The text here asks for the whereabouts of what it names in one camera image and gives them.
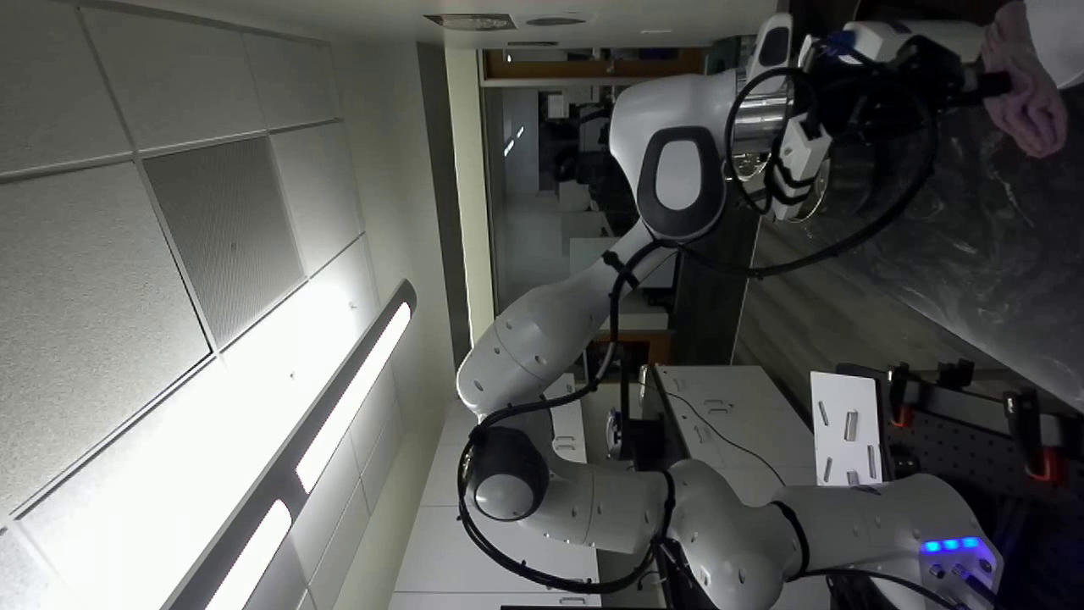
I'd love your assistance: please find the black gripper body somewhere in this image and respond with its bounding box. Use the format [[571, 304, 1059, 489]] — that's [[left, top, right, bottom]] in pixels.
[[827, 45, 987, 130]]

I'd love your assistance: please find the black orange bar clamp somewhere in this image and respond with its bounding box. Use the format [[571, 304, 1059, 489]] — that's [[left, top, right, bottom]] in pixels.
[[884, 354, 979, 434], [1004, 386, 1069, 489]]

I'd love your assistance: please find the white paper note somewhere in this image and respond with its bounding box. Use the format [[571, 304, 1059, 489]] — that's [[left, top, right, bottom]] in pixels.
[[805, 369, 888, 489]]

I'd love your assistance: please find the grey cabinet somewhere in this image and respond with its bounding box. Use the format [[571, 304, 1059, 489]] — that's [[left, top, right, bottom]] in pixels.
[[650, 361, 821, 610]]

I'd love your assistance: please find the ceiling air vent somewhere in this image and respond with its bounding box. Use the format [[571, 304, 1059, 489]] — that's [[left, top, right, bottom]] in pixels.
[[423, 11, 519, 32]]

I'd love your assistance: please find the long ceiling light strip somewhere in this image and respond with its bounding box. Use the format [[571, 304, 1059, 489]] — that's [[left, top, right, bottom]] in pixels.
[[288, 280, 419, 501], [199, 495, 298, 610]]

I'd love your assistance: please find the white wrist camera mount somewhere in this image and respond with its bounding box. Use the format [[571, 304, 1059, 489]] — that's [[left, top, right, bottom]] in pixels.
[[769, 108, 838, 209]]

